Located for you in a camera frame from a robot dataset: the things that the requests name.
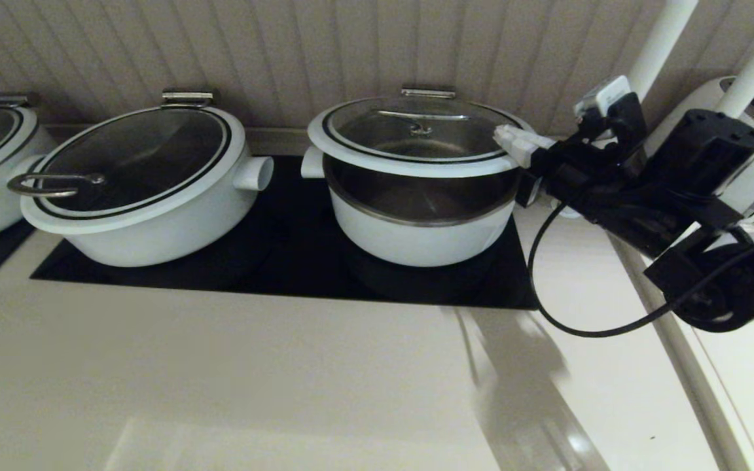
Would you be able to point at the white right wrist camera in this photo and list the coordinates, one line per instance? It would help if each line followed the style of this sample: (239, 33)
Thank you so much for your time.
(603, 95)

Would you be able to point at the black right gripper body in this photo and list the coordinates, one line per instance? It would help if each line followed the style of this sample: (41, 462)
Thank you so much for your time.
(573, 180)

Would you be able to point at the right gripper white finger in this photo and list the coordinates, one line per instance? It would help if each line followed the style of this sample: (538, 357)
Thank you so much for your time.
(526, 156)
(521, 136)

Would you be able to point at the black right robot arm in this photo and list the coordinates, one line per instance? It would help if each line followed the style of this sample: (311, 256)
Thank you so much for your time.
(711, 150)

